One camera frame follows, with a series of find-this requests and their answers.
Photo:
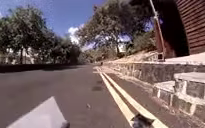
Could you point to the white building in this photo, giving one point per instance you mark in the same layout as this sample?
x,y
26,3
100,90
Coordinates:
x,y
121,47

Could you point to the dry earth slope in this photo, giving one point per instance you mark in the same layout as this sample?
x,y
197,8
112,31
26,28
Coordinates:
x,y
136,56

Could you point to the large tree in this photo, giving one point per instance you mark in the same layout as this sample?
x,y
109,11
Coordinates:
x,y
113,23

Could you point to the bushes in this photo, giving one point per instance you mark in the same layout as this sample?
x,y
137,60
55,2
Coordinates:
x,y
143,41

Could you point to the pole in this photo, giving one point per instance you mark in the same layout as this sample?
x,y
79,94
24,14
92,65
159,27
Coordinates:
x,y
158,30

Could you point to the robot's own part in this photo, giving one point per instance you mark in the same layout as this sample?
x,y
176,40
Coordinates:
x,y
141,120

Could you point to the pale building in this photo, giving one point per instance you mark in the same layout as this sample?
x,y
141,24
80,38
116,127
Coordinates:
x,y
28,55

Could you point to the row of trees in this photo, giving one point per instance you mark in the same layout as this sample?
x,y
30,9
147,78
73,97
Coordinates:
x,y
26,30

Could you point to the grey stone steps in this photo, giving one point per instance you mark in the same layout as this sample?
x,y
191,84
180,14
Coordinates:
x,y
190,90

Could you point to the brown wooden building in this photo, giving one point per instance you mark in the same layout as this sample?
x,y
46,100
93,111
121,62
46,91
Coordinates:
x,y
196,23

